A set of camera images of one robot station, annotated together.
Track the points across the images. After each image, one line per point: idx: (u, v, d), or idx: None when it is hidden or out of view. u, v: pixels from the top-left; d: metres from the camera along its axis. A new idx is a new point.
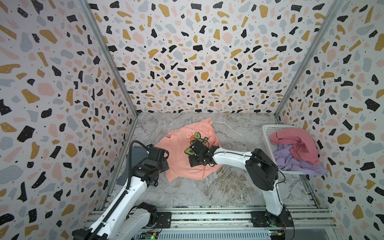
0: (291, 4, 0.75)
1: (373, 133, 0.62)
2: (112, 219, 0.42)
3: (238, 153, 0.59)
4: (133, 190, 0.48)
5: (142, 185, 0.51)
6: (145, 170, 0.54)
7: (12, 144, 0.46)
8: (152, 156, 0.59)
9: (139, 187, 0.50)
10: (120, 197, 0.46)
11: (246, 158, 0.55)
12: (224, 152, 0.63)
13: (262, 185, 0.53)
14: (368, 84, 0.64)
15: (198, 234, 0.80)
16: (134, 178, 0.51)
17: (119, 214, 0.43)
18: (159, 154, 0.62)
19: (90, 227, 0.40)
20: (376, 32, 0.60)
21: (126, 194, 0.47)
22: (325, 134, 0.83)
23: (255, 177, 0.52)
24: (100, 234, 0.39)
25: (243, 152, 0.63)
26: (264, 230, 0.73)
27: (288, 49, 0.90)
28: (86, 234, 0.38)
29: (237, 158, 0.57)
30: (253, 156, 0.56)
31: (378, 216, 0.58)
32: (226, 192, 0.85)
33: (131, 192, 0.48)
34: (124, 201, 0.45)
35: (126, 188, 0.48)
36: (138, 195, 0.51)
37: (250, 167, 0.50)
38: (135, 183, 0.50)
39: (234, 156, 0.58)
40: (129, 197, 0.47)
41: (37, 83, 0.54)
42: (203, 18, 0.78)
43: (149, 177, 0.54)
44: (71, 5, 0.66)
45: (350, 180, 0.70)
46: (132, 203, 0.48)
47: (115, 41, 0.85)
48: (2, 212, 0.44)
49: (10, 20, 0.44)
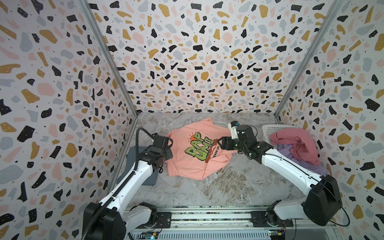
0: (291, 4, 0.75)
1: (373, 133, 0.62)
2: (121, 195, 0.43)
3: (301, 169, 0.48)
4: (140, 172, 0.50)
5: (148, 168, 0.53)
6: (150, 156, 0.56)
7: (12, 144, 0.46)
8: (158, 143, 0.61)
9: (146, 170, 0.52)
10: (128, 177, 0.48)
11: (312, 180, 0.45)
12: (281, 159, 0.53)
13: (314, 217, 0.44)
14: (368, 84, 0.64)
15: (198, 233, 0.80)
16: (141, 162, 0.53)
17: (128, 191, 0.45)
18: (164, 141, 0.64)
19: (100, 201, 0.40)
20: (376, 32, 0.60)
21: (134, 174, 0.49)
22: (325, 134, 0.83)
23: (313, 209, 0.43)
24: (109, 207, 0.40)
25: (309, 171, 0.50)
26: (264, 230, 0.73)
27: (288, 49, 0.90)
28: (96, 208, 0.39)
29: (299, 176, 0.47)
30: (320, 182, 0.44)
31: (378, 216, 0.58)
32: (226, 192, 0.85)
33: (139, 173, 0.50)
34: (132, 181, 0.47)
35: (134, 170, 0.50)
36: (143, 178, 0.52)
37: (318, 195, 0.41)
38: (142, 166, 0.52)
39: (295, 171, 0.48)
40: (136, 178, 0.48)
41: (36, 83, 0.54)
42: (203, 18, 0.78)
43: (155, 162, 0.56)
44: (71, 5, 0.66)
45: (350, 180, 0.70)
46: (138, 186, 0.50)
47: (115, 41, 0.85)
48: (3, 212, 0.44)
49: (10, 20, 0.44)
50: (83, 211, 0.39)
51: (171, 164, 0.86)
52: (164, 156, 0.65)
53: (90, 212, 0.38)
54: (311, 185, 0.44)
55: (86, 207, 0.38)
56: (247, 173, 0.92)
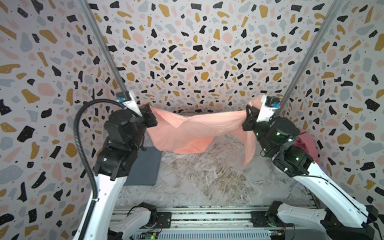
0: (291, 4, 0.75)
1: (373, 133, 0.62)
2: (89, 235, 0.34)
3: (350, 200, 0.40)
4: (106, 193, 0.36)
5: (116, 182, 0.37)
6: (115, 161, 0.36)
7: (12, 144, 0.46)
8: (116, 137, 0.36)
9: (113, 187, 0.37)
10: (89, 211, 0.35)
11: (362, 217, 0.38)
12: (328, 182, 0.41)
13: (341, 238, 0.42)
14: (368, 84, 0.64)
15: (198, 233, 0.80)
16: (100, 177, 0.36)
17: (98, 228, 0.35)
18: (122, 132, 0.38)
19: None
20: (376, 32, 0.60)
21: (98, 200, 0.35)
22: (325, 134, 0.83)
23: (344, 235, 0.41)
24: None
25: (355, 201, 0.40)
26: (264, 230, 0.73)
27: (288, 49, 0.90)
28: None
29: (349, 210, 0.39)
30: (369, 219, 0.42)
31: (378, 216, 0.58)
32: (226, 192, 0.85)
33: (104, 198, 0.35)
34: (98, 212, 0.35)
35: (95, 194, 0.35)
36: (115, 193, 0.39)
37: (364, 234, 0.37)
38: (106, 184, 0.36)
39: (346, 205, 0.39)
40: (104, 204, 0.36)
41: (37, 83, 0.54)
42: (203, 18, 0.78)
43: (123, 166, 0.38)
44: (70, 5, 0.66)
45: (350, 180, 0.70)
46: (111, 205, 0.38)
47: (115, 41, 0.85)
48: (2, 212, 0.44)
49: (10, 20, 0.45)
50: None
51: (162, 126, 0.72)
52: (135, 134, 0.43)
53: None
54: (362, 224, 0.37)
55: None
56: (247, 173, 0.92)
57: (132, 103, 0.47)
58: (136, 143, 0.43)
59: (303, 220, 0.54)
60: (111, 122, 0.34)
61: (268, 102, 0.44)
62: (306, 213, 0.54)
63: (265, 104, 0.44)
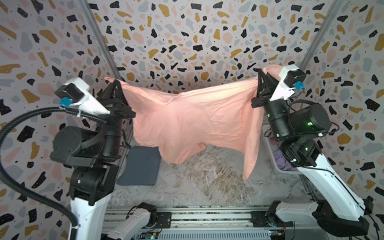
0: (291, 4, 0.75)
1: (373, 133, 0.62)
2: None
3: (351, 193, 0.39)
4: (86, 220, 0.32)
5: (95, 208, 0.32)
6: (89, 186, 0.31)
7: (12, 144, 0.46)
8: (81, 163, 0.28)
9: (93, 213, 0.32)
10: (72, 238, 0.32)
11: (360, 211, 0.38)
12: (333, 176, 0.38)
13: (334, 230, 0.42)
14: (368, 84, 0.64)
15: (198, 233, 0.80)
16: (78, 202, 0.31)
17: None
18: (81, 159, 0.28)
19: None
20: (376, 32, 0.60)
21: (80, 227, 0.32)
22: (325, 134, 0.83)
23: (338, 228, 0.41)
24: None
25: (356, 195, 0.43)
26: (264, 230, 0.73)
27: (288, 49, 0.90)
28: None
29: (350, 204, 0.37)
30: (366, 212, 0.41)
31: (378, 216, 0.58)
32: (226, 192, 0.85)
33: (85, 223, 0.32)
34: (82, 238, 0.32)
35: (75, 223, 0.32)
36: (99, 214, 0.34)
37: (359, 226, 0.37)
38: (85, 211, 0.31)
39: (347, 199, 0.38)
40: (87, 229, 0.32)
41: (37, 83, 0.54)
42: (203, 18, 0.78)
43: (101, 186, 0.32)
44: (70, 5, 0.66)
45: (350, 180, 0.70)
46: (97, 225, 0.35)
47: (115, 41, 0.85)
48: (2, 212, 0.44)
49: (10, 20, 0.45)
50: None
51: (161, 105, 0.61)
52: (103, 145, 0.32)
53: None
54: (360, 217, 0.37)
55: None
56: None
57: (86, 106, 0.34)
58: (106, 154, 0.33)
59: (299, 217, 0.54)
60: (57, 156, 0.25)
61: (290, 81, 0.38)
62: (300, 207, 0.55)
63: (287, 82, 0.38)
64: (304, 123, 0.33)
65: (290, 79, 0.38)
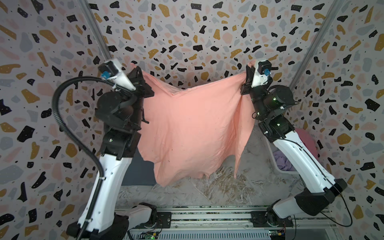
0: (291, 4, 0.75)
1: (373, 133, 0.62)
2: (98, 212, 0.35)
3: (320, 166, 0.43)
4: (111, 174, 0.37)
5: (119, 164, 0.37)
6: (117, 145, 0.38)
7: (12, 144, 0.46)
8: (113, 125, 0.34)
9: (118, 169, 0.38)
10: (97, 188, 0.36)
11: (326, 184, 0.41)
12: (302, 147, 0.44)
13: (306, 206, 0.45)
14: (368, 84, 0.64)
15: (198, 233, 0.80)
16: (108, 157, 0.37)
17: (106, 205, 0.36)
18: (116, 121, 0.35)
19: (79, 222, 0.35)
20: (376, 32, 0.60)
21: (103, 181, 0.36)
22: (325, 134, 0.83)
23: (309, 201, 0.43)
24: (90, 230, 0.34)
25: (325, 171, 0.42)
26: (264, 230, 0.73)
27: (288, 49, 0.90)
28: (74, 234, 0.34)
29: (315, 175, 0.42)
30: (335, 187, 0.43)
31: (378, 216, 0.58)
32: (226, 192, 0.85)
33: (110, 177, 0.37)
34: (103, 192, 0.36)
35: (100, 176, 0.36)
36: (122, 173, 0.40)
37: (324, 198, 0.39)
38: (111, 165, 0.37)
39: (313, 169, 0.42)
40: (109, 185, 0.36)
41: (37, 83, 0.54)
42: (203, 18, 0.78)
43: (128, 147, 0.39)
44: (70, 5, 0.66)
45: (350, 180, 0.70)
46: (118, 185, 0.40)
47: (115, 41, 0.85)
48: (2, 212, 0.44)
49: (10, 20, 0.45)
50: (65, 232, 0.35)
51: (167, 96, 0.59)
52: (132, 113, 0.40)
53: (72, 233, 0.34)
54: (325, 188, 0.40)
55: (66, 229, 0.35)
56: (247, 173, 0.92)
57: (119, 78, 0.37)
58: (134, 122, 0.41)
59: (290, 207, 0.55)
60: (100, 113, 0.32)
61: (260, 70, 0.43)
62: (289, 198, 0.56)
63: (257, 71, 0.47)
64: (270, 98, 0.43)
65: (259, 68, 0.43)
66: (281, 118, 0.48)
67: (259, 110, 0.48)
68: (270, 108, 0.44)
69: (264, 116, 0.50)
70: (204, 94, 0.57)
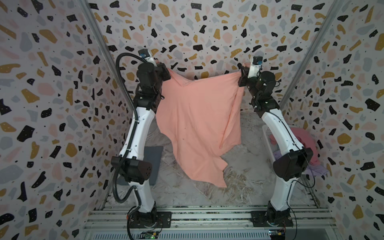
0: (291, 4, 0.75)
1: (373, 133, 0.62)
2: (135, 145, 0.47)
3: (291, 135, 0.52)
4: (142, 119, 0.49)
5: (149, 113, 0.51)
6: (147, 101, 0.51)
7: (12, 144, 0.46)
8: (145, 83, 0.51)
9: (147, 116, 0.51)
10: (133, 128, 0.48)
11: (293, 147, 0.50)
12: (279, 119, 0.55)
13: (279, 167, 0.54)
14: (368, 84, 0.64)
15: (198, 233, 0.80)
16: (140, 109, 0.50)
17: (140, 140, 0.49)
18: (149, 80, 0.51)
19: (120, 153, 0.46)
20: (376, 32, 0.60)
21: (137, 123, 0.49)
22: (325, 134, 0.83)
23: (279, 163, 0.53)
24: (129, 157, 0.46)
25: (296, 139, 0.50)
26: (264, 230, 0.73)
27: (288, 49, 0.90)
28: (119, 160, 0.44)
29: (286, 140, 0.52)
30: (301, 152, 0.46)
31: (378, 216, 0.58)
32: (226, 192, 0.85)
33: (142, 122, 0.49)
34: (139, 131, 0.48)
35: (136, 119, 0.49)
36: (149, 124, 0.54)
37: (288, 156, 0.48)
38: (143, 113, 0.50)
39: (285, 135, 0.52)
40: (142, 126, 0.49)
41: (36, 83, 0.54)
42: (203, 18, 0.78)
43: (153, 105, 0.53)
44: (71, 5, 0.66)
45: (350, 180, 0.70)
46: (146, 131, 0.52)
47: (116, 41, 0.85)
48: (2, 212, 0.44)
49: (10, 20, 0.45)
50: (111, 161, 0.45)
51: (178, 83, 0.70)
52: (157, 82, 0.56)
53: (116, 161, 0.45)
54: (291, 149, 0.50)
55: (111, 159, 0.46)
56: (247, 173, 0.92)
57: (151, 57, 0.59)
58: (158, 88, 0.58)
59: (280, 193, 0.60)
60: (141, 72, 0.47)
61: (255, 61, 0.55)
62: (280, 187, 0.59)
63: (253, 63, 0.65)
64: (260, 82, 0.57)
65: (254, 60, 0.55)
66: (270, 98, 0.60)
67: (253, 92, 0.63)
68: (260, 90, 0.61)
69: (255, 96, 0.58)
70: (206, 88, 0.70)
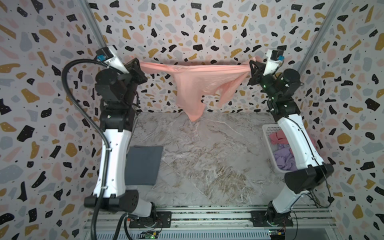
0: (291, 3, 0.74)
1: (373, 132, 0.62)
2: (111, 179, 0.38)
3: (311, 147, 0.46)
4: (116, 144, 0.40)
5: (123, 134, 0.41)
6: (116, 117, 0.41)
7: (12, 144, 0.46)
8: (111, 97, 0.38)
9: (122, 138, 0.41)
10: (105, 159, 0.39)
11: (311, 162, 0.45)
12: (300, 128, 0.49)
13: (291, 181, 0.50)
14: (368, 84, 0.64)
15: (198, 233, 0.80)
16: (109, 131, 0.40)
17: (118, 171, 0.40)
18: (112, 92, 0.39)
19: (94, 193, 0.37)
20: (376, 32, 0.60)
21: (110, 151, 0.39)
22: (325, 134, 0.83)
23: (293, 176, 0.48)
24: (107, 196, 0.37)
25: (315, 152, 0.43)
26: (264, 230, 0.73)
27: (288, 49, 0.90)
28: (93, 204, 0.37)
29: (304, 152, 0.46)
30: (320, 168, 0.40)
31: (377, 216, 0.59)
32: (226, 191, 0.85)
33: (116, 147, 0.40)
34: (113, 160, 0.39)
35: (106, 146, 0.39)
36: (126, 146, 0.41)
37: (305, 172, 0.44)
38: (115, 137, 0.40)
39: (304, 147, 0.46)
40: (117, 154, 0.40)
41: (36, 83, 0.54)
42: (203, 18, 0.78)
43: (127, 122, 0.42)
44: (70, 5, 0.66)
45: (350, 180, 0.70)
46: (125, 156, 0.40)
47: (115, 41, 0.84)
48: (2, 212, 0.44)
49: (10, 20, 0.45)
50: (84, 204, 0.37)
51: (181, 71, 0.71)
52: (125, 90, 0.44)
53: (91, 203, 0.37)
54: (309, 165, 0.44)
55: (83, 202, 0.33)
56: (247, 172, 0.93)
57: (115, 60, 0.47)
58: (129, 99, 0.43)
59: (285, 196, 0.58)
60: (99, 83, 0.36)
61: (275, 56, 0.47)
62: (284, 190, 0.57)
63: (272, 59, 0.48)
64: (280, 81, 0.49)
65: (274, 55, 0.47)
66: (289, 101, 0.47)
67: (268, 94, 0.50)
68: (280, 90, 0.51)
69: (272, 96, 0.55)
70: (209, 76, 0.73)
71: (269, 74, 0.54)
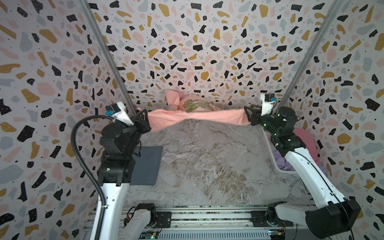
0: (291, 3, 0.74)
1: (373, 132, 0.62)
2: None
3: (326, 182, 0.44)
4: (112, 199, 0.39)
5: (121, 187, 0.40)
6: (115, 167, 0.41)
7: (12, 144, 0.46)
8: (113, 149, 0.40)
9: (118, 193, 0.40)
10: (99, 219, 0.37)
11: (332, 199, 0.41)
12: (309, 162, 0.48)
13: (314, 225, 0.43)
14: (368, 84, 0.64)
15: (198, 233, 0.80)
16: (107, 185, 0.40)
17: (111, 233, 0.37)
18: (116, 146, 0.41)
19: None
20: (376, 32, 0.60)
21: (106, 208, 0.38)
22: (325, 134, 0.83)
23: (313, 218, 0.43)
24: None
25: (333, 187, 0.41)
26: (264, 230, 0.73)
27: (288, 49, 0.90)
28: None
29: (320, 188, 0.43)
30: (343, 205, 0.40)
31: (377, 216, 0.59)
32: (226, 191, 0.85)
33: (112, 203, 0.38)
34: (107, 219, 0.37)
35: (102, 204, 0.38)
36: (122, 200, 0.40)
37: (327, 210, 0.39)
38: (111, 191, 0.39)
39: (318, 183, 0.44)
40: (112, 211, 0.38)
41: (36, 83, 0.54)
42: (203, 18, 0.78)
43: (126, 172, 0.42)
44: (70, 5, 0.66)
45: (350, 180, 0.70)
46: (119, 212, 0.41)
47: (115, 41, 0.85)
48: (2, 212, 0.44)
49: (10, 20, 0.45)
50: None
51: None
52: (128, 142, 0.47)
53: None
54: (329, 202, 0.40)
55: None
56: (247, 173, 0.92)
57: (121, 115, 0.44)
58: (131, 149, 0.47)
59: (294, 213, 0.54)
60: (105, 137, 0.38)
61: (268, 98, 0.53)
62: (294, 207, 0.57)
63: (266, 101, 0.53)
64: (279, 117, 0.53)
65: (267, 98, 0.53)
66: (292, 135, 0.55)
67: (270, 130, 0.59)
68: (280, 125, 0.54)
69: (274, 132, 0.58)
70: None
71: (267, 114, 0.60)
